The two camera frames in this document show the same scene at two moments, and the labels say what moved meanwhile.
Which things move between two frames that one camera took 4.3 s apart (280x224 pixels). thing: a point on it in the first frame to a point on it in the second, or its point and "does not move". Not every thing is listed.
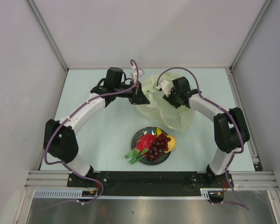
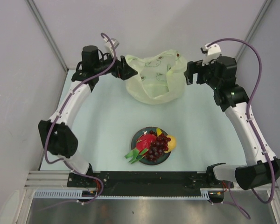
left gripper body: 131,94 to 117,71
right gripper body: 173,98 to 205,73
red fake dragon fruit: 143,143 does not move
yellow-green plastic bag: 159,110 to 160,78
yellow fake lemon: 171,144 does not move
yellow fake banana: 158,131 does not move
